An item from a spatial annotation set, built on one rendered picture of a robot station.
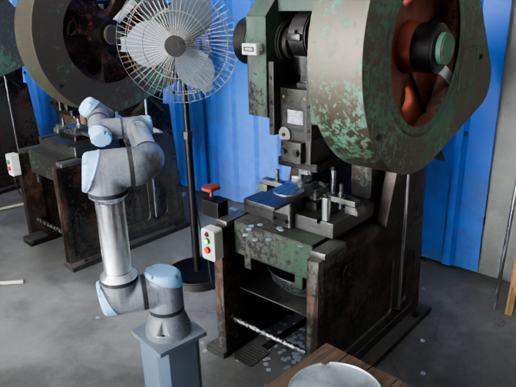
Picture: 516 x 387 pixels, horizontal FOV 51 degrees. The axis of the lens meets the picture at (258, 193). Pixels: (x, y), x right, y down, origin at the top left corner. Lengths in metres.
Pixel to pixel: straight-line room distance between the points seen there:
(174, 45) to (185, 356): 1.41
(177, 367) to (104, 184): 0.67
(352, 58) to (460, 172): 1.70
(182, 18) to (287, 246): 1.20
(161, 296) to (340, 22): 0.97
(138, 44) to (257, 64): 0.80
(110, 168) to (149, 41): 1.23
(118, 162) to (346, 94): 0.67
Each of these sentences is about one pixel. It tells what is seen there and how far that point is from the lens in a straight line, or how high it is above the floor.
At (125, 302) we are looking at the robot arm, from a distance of 1.75.
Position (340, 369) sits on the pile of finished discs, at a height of 0.36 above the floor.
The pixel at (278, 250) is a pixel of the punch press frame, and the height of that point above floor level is 0.58.
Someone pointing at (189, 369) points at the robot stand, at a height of 0.33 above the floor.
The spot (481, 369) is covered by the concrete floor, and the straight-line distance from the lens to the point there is 2.56.
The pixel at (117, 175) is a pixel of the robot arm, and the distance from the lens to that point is 1.57.
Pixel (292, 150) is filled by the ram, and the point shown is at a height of 0.94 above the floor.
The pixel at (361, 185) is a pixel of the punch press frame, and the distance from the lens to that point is 2.27.
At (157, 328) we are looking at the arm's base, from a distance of 1.82.
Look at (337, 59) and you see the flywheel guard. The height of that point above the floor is 1.33.
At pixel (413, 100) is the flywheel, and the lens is 1.98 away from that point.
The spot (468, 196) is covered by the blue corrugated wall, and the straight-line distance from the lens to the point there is 3.15.
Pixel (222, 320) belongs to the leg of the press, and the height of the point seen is 0.18.
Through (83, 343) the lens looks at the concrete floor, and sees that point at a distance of 2.73.
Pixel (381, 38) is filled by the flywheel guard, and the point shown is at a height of 1.38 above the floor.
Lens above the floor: 1.50
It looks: 20 degrees down
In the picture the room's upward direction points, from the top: 1 degrees counter-clockwise
